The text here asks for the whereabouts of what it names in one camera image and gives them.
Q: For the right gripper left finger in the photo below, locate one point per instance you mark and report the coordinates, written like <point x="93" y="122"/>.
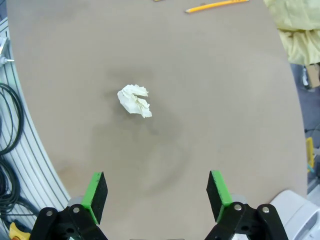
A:
<point x="97" y="197"/>

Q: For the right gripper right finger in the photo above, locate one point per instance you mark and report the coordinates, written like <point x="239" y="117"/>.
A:
<point x="217" y="192"/>

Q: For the white paper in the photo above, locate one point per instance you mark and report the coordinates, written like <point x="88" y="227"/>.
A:
<point x="132" y="102"/>

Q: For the yellow pencil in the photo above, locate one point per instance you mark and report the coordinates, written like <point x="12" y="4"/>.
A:
<point x="212" y="5"/>

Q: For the white round trash bin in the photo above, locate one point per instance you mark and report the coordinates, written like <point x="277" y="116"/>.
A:
<point x="295" y="215"/>

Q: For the yellow emergency stop button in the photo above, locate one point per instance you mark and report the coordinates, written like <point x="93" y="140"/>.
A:
<point x="17" y="231"/>

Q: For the yellow recycling bin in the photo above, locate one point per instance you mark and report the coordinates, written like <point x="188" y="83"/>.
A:
<point x="310" y="155"/>

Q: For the cardboard box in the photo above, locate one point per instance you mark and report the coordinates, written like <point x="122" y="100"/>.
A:
<point x="313" y="75"/>

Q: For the person in yellow shirt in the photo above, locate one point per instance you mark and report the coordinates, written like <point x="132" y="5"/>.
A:
<point x="297" y="30"/>

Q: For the metal bracket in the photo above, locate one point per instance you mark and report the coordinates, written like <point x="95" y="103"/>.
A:
<point x="3" y="50"/>

